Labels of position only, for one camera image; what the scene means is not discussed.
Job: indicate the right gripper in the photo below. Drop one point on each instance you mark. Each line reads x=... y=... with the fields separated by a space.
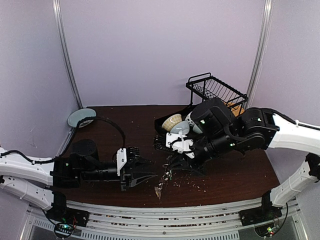
x=183 y=158

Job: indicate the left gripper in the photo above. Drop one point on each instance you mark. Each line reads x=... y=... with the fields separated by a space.
x=125 y=173

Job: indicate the yellow tagged key bunch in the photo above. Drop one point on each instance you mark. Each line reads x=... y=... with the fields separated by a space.
x=158 y=191

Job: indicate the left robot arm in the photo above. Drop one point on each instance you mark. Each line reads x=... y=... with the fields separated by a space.
x=31 y=178

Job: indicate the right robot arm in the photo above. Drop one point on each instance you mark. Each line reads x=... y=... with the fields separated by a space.
x=255 y=128

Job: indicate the grey striped bowl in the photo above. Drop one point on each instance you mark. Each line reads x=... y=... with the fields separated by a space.
x=182 y=126

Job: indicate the pale green bowl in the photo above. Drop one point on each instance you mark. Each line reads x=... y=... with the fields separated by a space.
x=196 y=129

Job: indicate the yellow dotted bowl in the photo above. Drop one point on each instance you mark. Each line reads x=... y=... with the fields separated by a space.
x=171 y=121

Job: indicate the black white patterned bowl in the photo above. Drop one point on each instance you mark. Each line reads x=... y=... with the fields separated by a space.
x=189 y=120

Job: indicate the pale green plate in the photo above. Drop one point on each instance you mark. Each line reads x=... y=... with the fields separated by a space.
x=79 y=115

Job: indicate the aluminium rail frame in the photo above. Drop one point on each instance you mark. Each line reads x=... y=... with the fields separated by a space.
x=207 y=222

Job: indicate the black wire dish rack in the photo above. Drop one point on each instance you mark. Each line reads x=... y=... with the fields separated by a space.
x=206 y=87

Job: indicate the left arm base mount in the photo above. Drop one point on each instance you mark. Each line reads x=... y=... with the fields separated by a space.
x=65 y=219

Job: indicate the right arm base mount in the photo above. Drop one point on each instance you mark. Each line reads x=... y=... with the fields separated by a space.
x=268 y=210

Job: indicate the right corner metal post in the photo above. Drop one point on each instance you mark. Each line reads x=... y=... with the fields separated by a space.
x=261 y=47

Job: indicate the corner metal post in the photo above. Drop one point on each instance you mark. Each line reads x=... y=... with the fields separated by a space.
x=261 y=47
x=65 y=53

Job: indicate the left corner metal post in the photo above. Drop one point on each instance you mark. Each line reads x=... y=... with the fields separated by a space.
x=65 y=53

